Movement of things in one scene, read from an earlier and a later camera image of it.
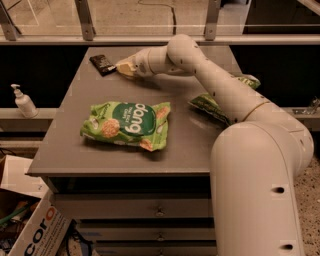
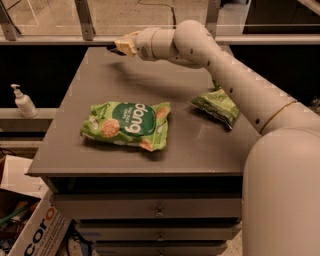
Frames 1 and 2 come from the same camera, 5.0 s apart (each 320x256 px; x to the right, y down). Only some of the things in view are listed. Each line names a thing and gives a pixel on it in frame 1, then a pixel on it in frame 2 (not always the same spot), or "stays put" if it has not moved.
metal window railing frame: x=85 y=35 stays put
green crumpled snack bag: x=208 y=105 stays put
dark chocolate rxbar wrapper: x=103 y=66 to x=114 y=49
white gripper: x=142 y=64 to x=144 y=44
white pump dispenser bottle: x=24 y=103 stays put
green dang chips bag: x=129 y=123 stays put
